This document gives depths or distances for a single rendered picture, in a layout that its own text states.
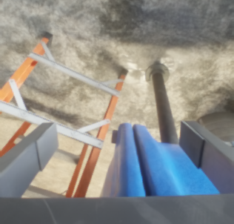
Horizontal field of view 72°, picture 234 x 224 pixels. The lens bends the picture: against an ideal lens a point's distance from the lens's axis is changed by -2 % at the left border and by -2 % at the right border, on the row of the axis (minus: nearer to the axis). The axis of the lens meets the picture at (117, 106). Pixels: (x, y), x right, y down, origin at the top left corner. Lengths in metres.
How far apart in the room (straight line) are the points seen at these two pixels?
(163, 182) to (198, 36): 0.84
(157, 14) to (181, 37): 0.17
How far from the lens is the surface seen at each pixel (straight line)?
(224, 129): 1.16
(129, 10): 0.88
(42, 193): 0.93
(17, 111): 0.66
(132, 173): 0.18
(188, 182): 0.23
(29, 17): 1.04
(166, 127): 0.61
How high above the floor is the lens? 0.87
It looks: 51 degrees down
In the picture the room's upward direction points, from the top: 171 degrees counter-clockwise
